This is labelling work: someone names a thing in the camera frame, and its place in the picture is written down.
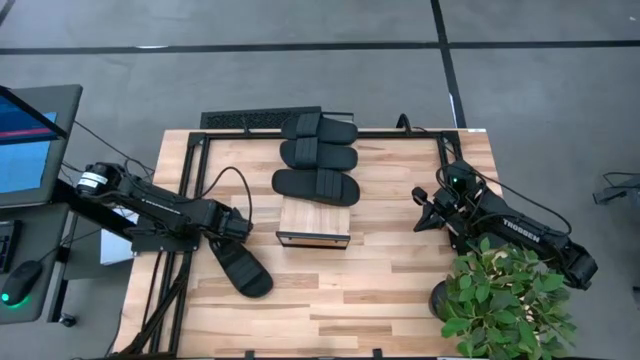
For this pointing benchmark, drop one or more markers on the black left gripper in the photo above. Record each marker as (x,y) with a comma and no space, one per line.
(235,225)

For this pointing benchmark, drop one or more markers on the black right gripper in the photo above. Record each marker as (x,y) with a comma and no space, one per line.
(447,207)

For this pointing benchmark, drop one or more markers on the black rubber slide sandal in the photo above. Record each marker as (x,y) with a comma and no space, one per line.
(245,272)
(295,186)
(335,131)
(335,157)

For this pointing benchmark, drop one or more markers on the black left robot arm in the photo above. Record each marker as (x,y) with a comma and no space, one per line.
(160,207)

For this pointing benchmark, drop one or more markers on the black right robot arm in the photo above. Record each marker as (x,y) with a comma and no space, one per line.
(525,232)

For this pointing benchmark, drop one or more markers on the black keyboard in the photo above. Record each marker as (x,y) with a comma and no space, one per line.
(240,119)
(7,245)

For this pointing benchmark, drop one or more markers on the potted green leafy plant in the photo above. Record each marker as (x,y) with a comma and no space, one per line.
(500,300)

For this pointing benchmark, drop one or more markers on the grey desk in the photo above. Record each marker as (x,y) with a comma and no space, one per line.
(45,235)

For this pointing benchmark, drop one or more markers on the black caster wheel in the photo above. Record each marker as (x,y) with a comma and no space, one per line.
(67,320)

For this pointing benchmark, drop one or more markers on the grey floor stand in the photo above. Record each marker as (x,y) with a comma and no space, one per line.
(620,192)

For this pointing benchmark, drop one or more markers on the computer monitor blue screen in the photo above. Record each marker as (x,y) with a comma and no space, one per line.
(45,165)

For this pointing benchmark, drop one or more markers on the black computer mouse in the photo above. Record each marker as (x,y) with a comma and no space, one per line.
(22,280)

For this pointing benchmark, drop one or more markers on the wooden shelf black metal frame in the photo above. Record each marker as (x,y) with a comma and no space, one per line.
(312,220)

